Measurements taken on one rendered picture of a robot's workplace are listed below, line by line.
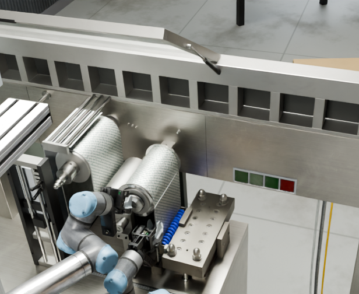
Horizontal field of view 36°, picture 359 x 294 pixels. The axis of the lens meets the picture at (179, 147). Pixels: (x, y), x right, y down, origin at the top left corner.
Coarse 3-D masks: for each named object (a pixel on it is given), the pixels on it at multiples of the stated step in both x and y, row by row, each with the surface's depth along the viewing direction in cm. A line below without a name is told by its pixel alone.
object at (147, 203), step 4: (128, 188) 196; (132, 188) 196; (132, 192) 196; (136, 192) 195; (140, 192) 195; (140, 196) 196; (144, 196) 195; (144, 200) 196; (148, 200) 196; (148, 204) 197; (144, 208) 199; (148, 208) 198; (136, 212) 201; (140, 212) 201; (144, 212) 200
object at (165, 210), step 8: (176, 176) 216; (176, 184) 218; (168, 192) 211; (176, 192) 220; (160, 200) 204; (168, 200) 213; (176, 200) 222; (160, 208) 206; (168, 208) 215; (176, 208) 224; (160, 216) 208; (168, 216) 217; (168, 224) 218
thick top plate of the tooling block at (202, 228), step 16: (208, 192) 234; (208, 208) 226; (224, 208) 225; (192, 224) 219; (208, 224) 218; (176, 240) 212; (192, 240) 212; (208, 240) 211; (176, 256) 206; (208, 256) 206; (192, 272) 204
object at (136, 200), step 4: (128, 196) 196; (132, 196) 195; (136, 196) 196; (132, 200) 196; (136, 200) 195; (140, 200) 196; (132, 204) 198; (136, 204) 197; (140, 204) 196; (144, 204) 198; (132, 208) 199; (136, 208) 198; (140, 208) 197
